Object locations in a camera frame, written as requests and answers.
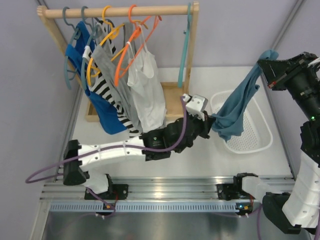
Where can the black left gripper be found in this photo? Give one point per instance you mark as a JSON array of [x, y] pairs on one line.
[[206, 125]]

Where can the white perforated plastic basket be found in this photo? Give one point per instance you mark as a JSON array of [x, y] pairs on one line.
[[256, 136]]

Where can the teal plastic hanger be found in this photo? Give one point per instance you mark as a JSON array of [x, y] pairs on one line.
[[185, 47]]

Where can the black white striped tank top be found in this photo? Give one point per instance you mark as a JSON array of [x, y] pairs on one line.
[[104, 84]]

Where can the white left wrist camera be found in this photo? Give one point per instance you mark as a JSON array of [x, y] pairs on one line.
[[195, 105]]

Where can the royal blue tank top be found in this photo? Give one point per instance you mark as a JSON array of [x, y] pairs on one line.
[[106, 112]]

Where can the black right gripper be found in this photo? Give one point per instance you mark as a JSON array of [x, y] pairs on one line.
[[276, 72]]

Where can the grey blue hanger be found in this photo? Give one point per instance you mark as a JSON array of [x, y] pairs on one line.
[[69, 70], [87, 48]]

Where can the teal blue tank top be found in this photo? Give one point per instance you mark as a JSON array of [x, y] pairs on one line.
[[229, 120]]

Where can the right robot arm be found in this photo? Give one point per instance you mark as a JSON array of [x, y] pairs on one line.
[[299, 209]]

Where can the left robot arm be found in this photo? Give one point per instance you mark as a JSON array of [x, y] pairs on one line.
[[82, 161]]

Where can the wooden clothes rack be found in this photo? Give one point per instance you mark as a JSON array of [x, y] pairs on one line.
[[171, 90]]

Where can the white slotted cable duct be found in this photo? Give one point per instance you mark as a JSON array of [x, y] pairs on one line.
[[153, 207]]

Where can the aluminium mounting rail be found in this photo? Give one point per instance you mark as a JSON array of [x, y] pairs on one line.
[[146, 189]]

